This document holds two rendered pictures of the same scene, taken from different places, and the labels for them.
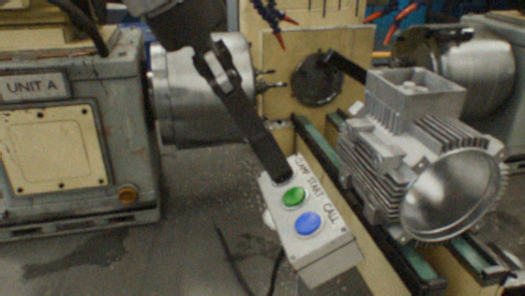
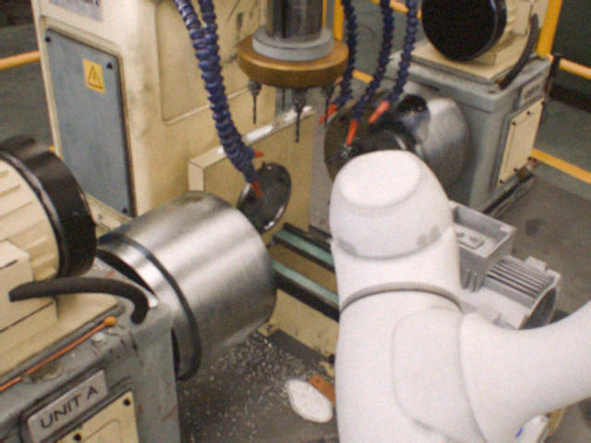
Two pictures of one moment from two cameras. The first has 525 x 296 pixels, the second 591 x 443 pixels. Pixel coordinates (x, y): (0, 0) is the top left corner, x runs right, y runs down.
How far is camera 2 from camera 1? 0.70 m
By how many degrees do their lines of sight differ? 33
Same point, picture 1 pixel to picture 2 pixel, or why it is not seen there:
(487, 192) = (543, 310)
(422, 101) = (493, 256)
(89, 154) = not seen: outside the picture
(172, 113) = (201, 346)
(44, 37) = (33, 326)
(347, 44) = (289, 144)
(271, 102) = not seen: hidden behind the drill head
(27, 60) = (54, 374)
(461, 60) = (432, 146)
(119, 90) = (154, 352)
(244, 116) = not seen: hidden behind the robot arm
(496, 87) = (461, 160)
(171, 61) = (181, 280)
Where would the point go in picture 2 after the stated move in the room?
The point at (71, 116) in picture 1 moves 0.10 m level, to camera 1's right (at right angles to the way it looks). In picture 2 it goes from (111, 416) to (182, 381)
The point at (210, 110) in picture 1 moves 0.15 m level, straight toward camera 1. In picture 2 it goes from (237, 319) to (312, 375)
